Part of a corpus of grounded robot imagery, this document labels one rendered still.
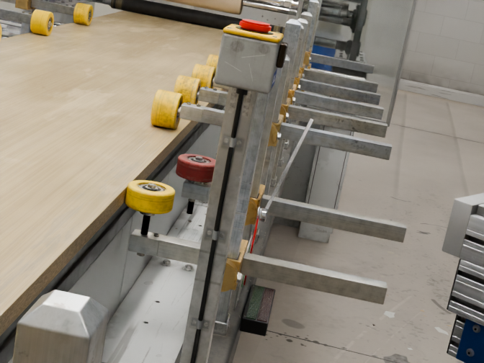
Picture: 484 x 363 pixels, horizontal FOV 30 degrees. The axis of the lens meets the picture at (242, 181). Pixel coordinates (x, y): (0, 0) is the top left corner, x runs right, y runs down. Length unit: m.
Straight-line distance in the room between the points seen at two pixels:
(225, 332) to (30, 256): 0.45
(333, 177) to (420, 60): 6.32
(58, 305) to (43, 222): 0.86
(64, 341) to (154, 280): 1.47
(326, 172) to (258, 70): 3.20
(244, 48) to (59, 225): 0.38
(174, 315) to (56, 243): 0.57
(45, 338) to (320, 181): 3.91
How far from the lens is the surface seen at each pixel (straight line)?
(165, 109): 1.96
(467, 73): 10.56
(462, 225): 1.47
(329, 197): 4.33
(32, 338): 0.43
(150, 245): 1.52
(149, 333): 1.66
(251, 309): 1.62
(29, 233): 1.24
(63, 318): 0.43
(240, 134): 1.14
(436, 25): 10.50
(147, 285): 1.86
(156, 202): 1.48
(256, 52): 1.11
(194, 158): 1.75
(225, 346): 1.47
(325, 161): 4.28
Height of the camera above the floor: 1.33
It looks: 15 degrees down
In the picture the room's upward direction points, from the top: 11 degrees clockwise
